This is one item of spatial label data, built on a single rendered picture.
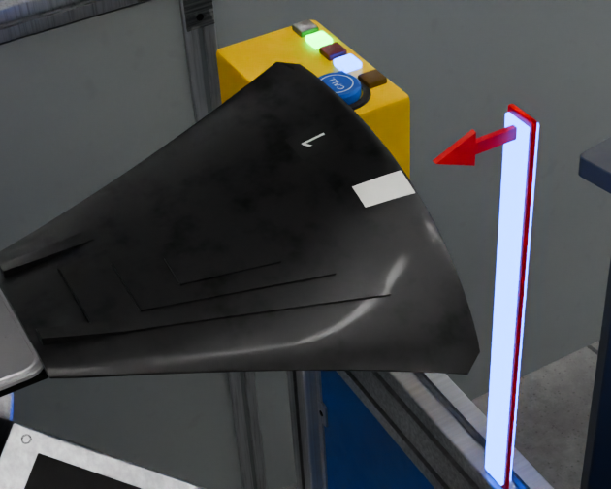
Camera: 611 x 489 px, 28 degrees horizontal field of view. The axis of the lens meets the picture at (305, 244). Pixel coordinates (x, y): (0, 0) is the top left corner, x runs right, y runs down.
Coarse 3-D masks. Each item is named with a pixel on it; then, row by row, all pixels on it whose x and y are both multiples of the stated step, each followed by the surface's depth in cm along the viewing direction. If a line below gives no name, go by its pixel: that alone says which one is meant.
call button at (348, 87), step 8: (344, 72) 98; (328, 80) 98; (336, 80) 98; (344, 80) 98; (352, 80) 98; (336, 88) 97; (344, 88) 97; (352, 88) 96; (360, 88) 97; (344, 96) 96; (352, 96) 96; (360, 96) 97
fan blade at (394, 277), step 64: (192, 128) 71; (256, 128) 71; (128, 192) 68; (192, 192) 67; (256, 192) 67; (320, 192) 67; (0, 256) 65; (64, 256) 64; (128, 256) 64; (192, 256) 64; (256, 256) 64; (320, 256) 64; (384, 256) 65; (448, 256) 66; (64, 320) 61; (128, 320) 61; (192, 320) 61; (256, 320) 62; (320, 320) 62; (384, 320) 63; (448, 320) 64
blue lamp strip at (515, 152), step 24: (504, 144) 75; (528, 144) 73; (504, 168) 76; (504, 192) 77; (504, 216) 78; (504, 240) 79; (504, 264) 80; (504, 288) 81; (504, 312) 82; (504, 336) 83; (504, 360) 84; (504, 384) 86; (504, 408) 87; (504, 432) 88; (504, 456) 90
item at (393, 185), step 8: (384, 176) 69; (392, 176) 69; (400, 176) 69; (360, 184) 68; (368, 184) 68; (376, 184) 68; (384, 184) 68; (392, 184) 68; (400, 184) 68; (408, 184) 69; (360, 192) 68; (368, 192) 68; (376, 192) 68; (384, 192) 68; (392, 192) 68; (400, 192) 68; (408, 192) 68; (368, 200) 67; (376, 200) 68; (384, 200) 68
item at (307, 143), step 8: (312, 128) 70; (320, 128) 70; (328, 128) 70; (296, 136) 70; (304, 136) 70; (312, 136) 70; (320, 136) 70; (328, 136) 70; (336, 136) 70; (296, 144) 70; (304, 144) 70; (312, 144) 70; (320, 144) 70; (328, 144) 70; (336, 144) 70; (304, 152) 69; (312, 152) 69
